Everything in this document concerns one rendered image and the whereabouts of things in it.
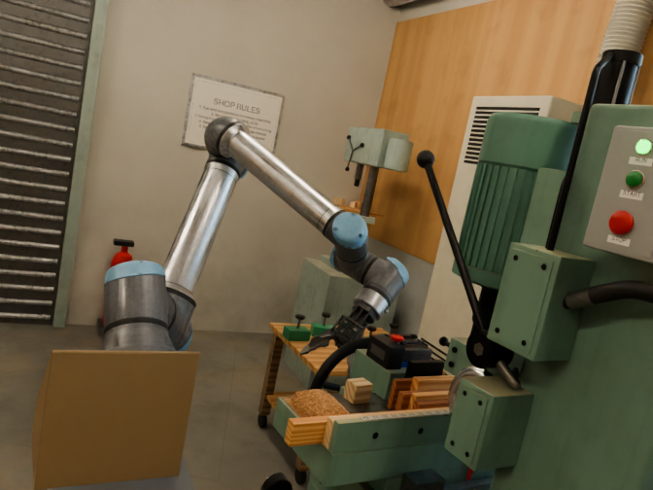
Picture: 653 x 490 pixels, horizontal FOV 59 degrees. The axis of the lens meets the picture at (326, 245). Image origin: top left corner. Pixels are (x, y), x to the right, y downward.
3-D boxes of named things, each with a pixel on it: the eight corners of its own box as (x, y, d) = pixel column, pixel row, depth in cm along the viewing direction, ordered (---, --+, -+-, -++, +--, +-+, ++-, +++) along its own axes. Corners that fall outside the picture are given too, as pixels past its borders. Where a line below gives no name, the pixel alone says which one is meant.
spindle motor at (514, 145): (495, 274, 122) (532, 127, 117) (565, 299, 107) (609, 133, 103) (431, 268, 113) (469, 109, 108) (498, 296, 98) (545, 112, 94)
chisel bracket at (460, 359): (465, 375, 119) (475, 336, 118) (518, 406, 108) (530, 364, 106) (439, 376, 116) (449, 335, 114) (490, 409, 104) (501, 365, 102)
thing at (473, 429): (483, 442, 95) (500, 374, 94) (516, 466, 90) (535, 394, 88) (440, 447, 90) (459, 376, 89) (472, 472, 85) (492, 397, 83)
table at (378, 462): (463, 391, 152) (467, 369, 151) (559, 452, 126) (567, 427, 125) (252, 402, 120) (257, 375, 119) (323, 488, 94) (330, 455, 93)
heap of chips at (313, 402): (322, 396, 116) (326, 378, 115) (360, 431, 104) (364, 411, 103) (282, 398, 111) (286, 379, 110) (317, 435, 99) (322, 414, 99)
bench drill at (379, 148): (343, 359, 407) (392, 135, 383) (386, 399, 352) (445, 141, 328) (280, 357, 387) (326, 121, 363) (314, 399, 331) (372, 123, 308)
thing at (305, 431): (546, 415, 130) (551, 399, 129) (554, 419, 128) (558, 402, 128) (284, 440, 95) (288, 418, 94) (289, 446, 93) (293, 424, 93)
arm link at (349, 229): (217, 94, 177) (378, 222, 149) (225, 122, 188) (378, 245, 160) (187, 116, 173) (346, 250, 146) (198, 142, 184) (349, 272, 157)
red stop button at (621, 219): (608, 231, 73) (615, 209, 73) (631, 237, 71) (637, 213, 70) (603, 231, 73) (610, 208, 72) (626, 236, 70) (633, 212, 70)
